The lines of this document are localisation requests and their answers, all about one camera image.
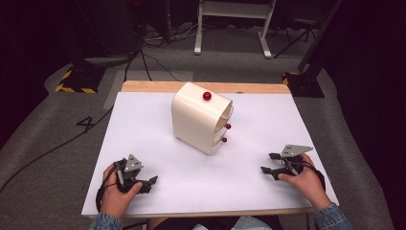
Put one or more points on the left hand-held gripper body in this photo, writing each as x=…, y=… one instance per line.
x=130, y=169

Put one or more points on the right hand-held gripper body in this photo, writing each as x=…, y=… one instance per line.
x=292, y=159

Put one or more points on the cream mini drawer cabinet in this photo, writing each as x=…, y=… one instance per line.
x=191, y=121

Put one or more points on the person's right hand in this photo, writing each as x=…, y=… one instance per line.
x=306, y=185

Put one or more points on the person's left hand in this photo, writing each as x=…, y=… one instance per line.
x=116, y=198

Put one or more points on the white table mat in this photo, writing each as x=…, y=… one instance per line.
x=178, y=166

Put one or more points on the cream drawer with red knob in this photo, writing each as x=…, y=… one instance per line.
x=224, y=127
x=221, y=140

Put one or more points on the black slanted stand with base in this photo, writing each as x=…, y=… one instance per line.
x=309, y=70

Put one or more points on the black stand with striped base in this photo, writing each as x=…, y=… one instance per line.
x=81, y=81

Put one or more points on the black tripod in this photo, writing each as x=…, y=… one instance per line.
x=297, y=30

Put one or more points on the white metal table frame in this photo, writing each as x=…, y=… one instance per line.
x=234, y=12

